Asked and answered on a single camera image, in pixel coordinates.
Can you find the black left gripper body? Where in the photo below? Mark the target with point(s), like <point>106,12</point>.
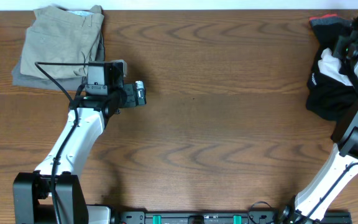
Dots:
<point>131,99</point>

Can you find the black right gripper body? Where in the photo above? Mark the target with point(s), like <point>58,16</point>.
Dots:
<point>344,44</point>

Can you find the black leggings red waistband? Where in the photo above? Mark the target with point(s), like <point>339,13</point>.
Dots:
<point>328,28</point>

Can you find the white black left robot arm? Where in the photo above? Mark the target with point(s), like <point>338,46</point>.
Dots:
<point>52,192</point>

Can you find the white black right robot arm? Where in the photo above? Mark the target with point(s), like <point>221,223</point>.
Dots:
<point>311,204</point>

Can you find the white crumpled shirt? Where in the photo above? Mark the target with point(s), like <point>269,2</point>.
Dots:
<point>330,66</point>

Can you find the black garment with logo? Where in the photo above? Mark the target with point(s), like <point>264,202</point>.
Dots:
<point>328,98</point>

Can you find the folded khaki pants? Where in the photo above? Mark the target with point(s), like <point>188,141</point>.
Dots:
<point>63,38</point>

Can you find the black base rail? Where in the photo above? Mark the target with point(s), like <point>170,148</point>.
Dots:
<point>138,217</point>

